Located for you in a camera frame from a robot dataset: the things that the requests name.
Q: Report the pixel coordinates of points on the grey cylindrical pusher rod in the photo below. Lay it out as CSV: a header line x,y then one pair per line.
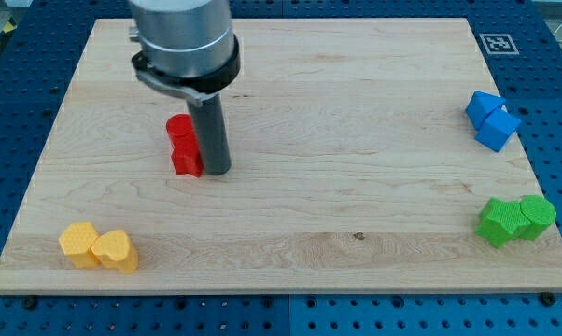
x,y
209,127

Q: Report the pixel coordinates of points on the black clamp ring mount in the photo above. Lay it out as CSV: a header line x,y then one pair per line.
x,y
194,90

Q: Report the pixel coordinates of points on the red circle block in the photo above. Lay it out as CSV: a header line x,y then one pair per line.
x,y
180,131

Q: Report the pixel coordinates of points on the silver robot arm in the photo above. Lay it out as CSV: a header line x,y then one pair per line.
x,y
189,51

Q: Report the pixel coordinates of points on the green circle block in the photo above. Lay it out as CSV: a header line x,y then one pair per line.
x,y
540,213

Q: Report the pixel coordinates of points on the red star block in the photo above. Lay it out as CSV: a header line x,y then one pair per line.
x,y
186,156

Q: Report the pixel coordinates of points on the yellow heart block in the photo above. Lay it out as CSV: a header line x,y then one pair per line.
x,y
115,250

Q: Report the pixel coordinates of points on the wooden board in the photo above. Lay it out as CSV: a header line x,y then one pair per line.
x,y
355,169

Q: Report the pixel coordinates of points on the blue triangle block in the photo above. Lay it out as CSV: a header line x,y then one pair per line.
x,y
481,105

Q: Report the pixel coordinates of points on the blue cube block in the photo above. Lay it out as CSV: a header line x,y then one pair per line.
x,y
497,129

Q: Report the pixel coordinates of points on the white fiducial marker tag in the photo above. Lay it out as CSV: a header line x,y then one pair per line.
x,y
498,44

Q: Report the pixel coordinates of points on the green star block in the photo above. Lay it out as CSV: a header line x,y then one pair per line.
x,y
501,221

